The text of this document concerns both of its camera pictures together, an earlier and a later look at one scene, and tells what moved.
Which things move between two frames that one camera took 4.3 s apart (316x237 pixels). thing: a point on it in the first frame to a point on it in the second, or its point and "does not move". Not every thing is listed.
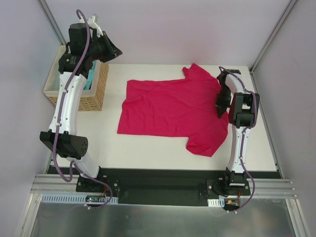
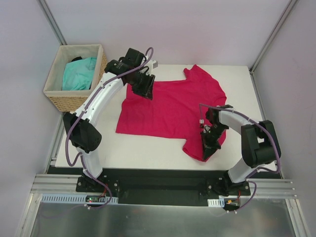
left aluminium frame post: (52, 21) does not move
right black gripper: (222, 99) to (212, 141)
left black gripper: (106, 47) to (144, 84)
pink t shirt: (185, 107) does not move
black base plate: (165, 185) does not move
